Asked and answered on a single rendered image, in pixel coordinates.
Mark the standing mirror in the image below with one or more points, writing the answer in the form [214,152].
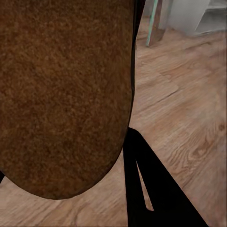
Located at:
[159,19]

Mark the sandal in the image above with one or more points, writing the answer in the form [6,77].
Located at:
[66,91]

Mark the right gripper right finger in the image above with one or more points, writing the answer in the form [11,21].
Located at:
[171,206]

